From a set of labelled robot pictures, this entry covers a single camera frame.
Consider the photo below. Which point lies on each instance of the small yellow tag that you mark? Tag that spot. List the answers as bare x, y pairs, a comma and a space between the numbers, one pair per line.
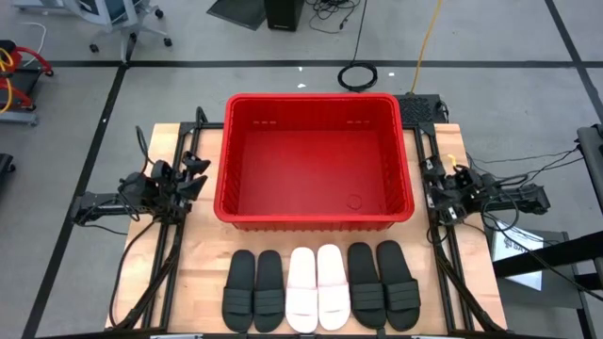
453, 161

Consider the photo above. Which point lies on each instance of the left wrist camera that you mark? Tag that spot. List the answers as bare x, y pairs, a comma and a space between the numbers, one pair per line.
161, 172

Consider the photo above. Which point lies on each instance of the black computer tower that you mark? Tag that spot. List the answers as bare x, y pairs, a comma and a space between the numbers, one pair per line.
284, 14

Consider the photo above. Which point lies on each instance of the black perforated box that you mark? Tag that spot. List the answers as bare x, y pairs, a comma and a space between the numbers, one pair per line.
417, 110

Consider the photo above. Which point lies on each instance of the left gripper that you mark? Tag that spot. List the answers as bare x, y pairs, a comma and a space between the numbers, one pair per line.
169, 195

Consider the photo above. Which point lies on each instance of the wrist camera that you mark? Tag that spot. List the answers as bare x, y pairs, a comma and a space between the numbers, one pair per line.
161, 172
464, 178

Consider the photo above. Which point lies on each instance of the red plastic bin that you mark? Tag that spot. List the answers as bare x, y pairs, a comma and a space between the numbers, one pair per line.
306, 165

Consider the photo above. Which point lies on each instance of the grey side table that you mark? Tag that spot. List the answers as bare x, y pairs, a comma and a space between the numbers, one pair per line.
560, 292

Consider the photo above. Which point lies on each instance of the grey wheeled office chair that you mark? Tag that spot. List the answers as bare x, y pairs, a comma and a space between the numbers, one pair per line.
123, 21

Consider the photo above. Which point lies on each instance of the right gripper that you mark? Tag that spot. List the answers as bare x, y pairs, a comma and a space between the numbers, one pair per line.
459, 198

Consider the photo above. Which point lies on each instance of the black slide sandal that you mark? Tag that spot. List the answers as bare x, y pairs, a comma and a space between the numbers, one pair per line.
239, 292
365, 282
269, 292
398, 282

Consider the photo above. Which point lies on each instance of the printed white paper sheet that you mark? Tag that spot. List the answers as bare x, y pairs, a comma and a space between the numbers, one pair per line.
516, 263

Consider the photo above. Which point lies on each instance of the black diagonal bar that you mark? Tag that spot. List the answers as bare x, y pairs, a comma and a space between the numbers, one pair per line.
556, 254

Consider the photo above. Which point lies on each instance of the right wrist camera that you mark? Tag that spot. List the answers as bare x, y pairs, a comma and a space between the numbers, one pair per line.
464, 178

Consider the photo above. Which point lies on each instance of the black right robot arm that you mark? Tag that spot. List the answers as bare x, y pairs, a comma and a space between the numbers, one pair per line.
523, 198

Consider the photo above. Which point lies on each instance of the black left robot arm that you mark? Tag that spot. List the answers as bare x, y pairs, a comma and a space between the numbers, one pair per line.
103, 202

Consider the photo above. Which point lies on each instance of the black floor mat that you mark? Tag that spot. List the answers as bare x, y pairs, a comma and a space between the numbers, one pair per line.
240, 11

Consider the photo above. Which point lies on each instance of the white slide sandal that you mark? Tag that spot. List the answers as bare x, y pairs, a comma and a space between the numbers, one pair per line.
301, 282
333, 282

